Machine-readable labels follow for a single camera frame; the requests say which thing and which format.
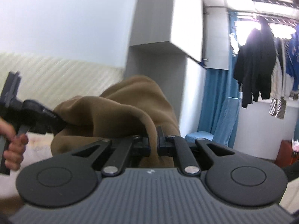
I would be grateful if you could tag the brown hoodie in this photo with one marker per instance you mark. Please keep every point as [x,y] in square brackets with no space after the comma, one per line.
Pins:
[134,106]

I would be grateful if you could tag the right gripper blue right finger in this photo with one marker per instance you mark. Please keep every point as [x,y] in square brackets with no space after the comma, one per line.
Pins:
[177,148]

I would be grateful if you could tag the black hanging jacket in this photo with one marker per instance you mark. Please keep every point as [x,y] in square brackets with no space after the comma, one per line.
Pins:
[255,63]

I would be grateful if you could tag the person's left hand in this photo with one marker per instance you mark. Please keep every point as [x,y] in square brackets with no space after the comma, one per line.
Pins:
[17,146]

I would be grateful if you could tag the red storage box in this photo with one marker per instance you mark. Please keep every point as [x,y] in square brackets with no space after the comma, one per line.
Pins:
[286,156]

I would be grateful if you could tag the grey white wardrobe cabinet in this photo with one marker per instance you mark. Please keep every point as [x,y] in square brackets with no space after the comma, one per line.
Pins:
[174,42]

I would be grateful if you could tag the blue covered chair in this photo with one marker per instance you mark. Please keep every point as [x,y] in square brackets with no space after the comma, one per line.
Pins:
[224,127]

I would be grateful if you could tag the blue curtain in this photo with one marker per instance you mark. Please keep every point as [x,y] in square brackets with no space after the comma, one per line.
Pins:
[215,93]

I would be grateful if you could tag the blue white hanging jacket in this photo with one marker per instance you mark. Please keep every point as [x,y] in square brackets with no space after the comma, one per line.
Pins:
[292,59]

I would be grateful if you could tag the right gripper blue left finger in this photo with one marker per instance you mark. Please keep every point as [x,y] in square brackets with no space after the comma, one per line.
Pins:
[126,152]

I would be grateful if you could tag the striped hanging garment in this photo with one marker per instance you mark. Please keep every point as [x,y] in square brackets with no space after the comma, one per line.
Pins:
[278,107]

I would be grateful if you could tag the overhead clothes drying rack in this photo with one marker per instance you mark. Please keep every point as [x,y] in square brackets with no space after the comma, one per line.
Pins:
[279,11]

